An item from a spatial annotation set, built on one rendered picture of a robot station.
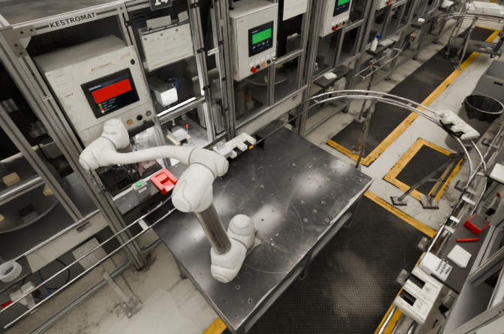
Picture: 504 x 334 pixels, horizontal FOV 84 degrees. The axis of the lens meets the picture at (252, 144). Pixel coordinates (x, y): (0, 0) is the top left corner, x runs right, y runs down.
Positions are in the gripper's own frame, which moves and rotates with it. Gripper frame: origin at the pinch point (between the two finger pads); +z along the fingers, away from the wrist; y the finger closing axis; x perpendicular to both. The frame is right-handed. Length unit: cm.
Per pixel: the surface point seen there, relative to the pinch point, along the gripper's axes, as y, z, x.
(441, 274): -85, 20, 157
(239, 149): -80, 29, 6
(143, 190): -0.3, 12.7, 3.0
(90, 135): 10.7, -32.8, -9.3
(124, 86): -14, -53, -7
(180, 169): -30.6, 21.0, -3.3
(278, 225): -59, 44, 69
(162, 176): -16.2, 16.9, -2.4
